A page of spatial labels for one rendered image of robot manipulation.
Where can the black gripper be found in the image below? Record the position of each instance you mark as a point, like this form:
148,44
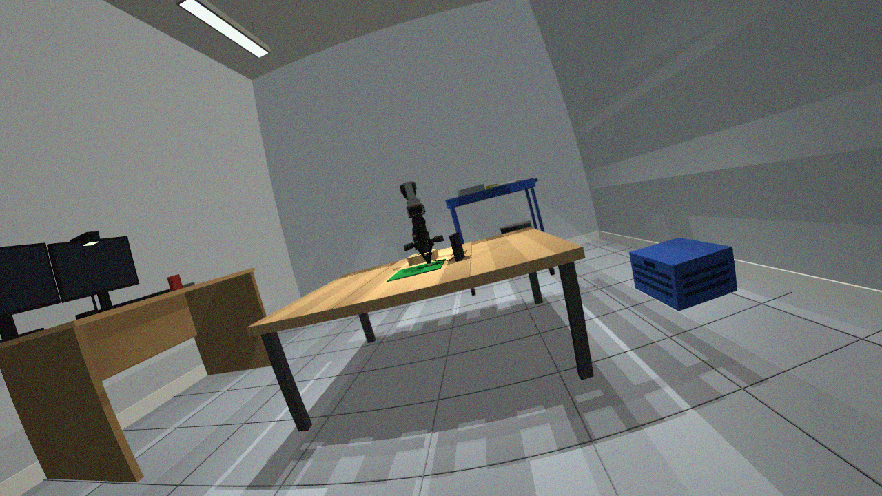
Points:
422,236

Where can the green circuit board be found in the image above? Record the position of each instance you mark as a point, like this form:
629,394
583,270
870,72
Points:
412,271

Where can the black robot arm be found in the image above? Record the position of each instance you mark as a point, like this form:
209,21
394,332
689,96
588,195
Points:
414,209

